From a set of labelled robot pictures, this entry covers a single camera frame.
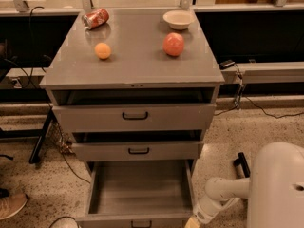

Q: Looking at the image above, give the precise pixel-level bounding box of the red apple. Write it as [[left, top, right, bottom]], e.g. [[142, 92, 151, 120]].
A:
[[162, 32, 184, 57]]

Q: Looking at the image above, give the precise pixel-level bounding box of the black power adapter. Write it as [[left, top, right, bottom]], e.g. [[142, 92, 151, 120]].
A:
[[219, 60, 235, 70]]

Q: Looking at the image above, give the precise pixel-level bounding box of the grey bottom drawer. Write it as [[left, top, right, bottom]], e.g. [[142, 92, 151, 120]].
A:
[[77, 160, 195, 228]]

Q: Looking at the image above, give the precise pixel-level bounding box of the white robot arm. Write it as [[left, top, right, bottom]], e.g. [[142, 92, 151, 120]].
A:
[[184, 142, 304, 228]]

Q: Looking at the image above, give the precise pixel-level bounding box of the grey top drawer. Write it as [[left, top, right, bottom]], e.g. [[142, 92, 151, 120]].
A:
[[53, 89, 215, 132]]

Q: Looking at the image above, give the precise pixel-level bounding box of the black floor cable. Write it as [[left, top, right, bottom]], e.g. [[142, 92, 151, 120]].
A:
[[214, 64, 304, 120]]

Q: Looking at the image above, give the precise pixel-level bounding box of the grey middle drawer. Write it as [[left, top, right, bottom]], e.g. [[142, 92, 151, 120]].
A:
[[72, 130, 202, 162]]

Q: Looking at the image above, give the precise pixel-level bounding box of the white bowl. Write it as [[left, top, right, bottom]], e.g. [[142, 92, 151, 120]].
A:
[[162, 10, 195, 30]]

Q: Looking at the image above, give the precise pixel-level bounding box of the red soda can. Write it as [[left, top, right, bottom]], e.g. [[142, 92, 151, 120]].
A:
[[82, 9, 109, 30]]

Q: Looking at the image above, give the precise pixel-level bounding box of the orange fruit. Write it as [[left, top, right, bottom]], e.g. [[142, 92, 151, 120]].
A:
[[94, 43, 111, 60]]

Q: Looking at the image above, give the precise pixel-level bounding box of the black metal stand leg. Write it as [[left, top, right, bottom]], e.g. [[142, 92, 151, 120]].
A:
[[233, 152, 251, 178]]

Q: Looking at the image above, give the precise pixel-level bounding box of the grey drawer cabinet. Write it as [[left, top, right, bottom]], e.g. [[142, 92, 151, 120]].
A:
[[39, 7, 226, 176]]

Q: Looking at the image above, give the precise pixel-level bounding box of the tan shoe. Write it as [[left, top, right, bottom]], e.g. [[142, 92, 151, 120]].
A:
[[0, 193, 28, 220]]

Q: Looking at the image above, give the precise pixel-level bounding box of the black table leg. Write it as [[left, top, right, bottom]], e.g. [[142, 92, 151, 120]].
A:
[[29, 110, 53, 164]]

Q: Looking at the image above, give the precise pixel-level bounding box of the grey drawer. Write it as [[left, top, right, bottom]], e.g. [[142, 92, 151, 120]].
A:
[[72, 130, 202, 162], [53, 89, 215, 132], [77, 160, 195, 228]]

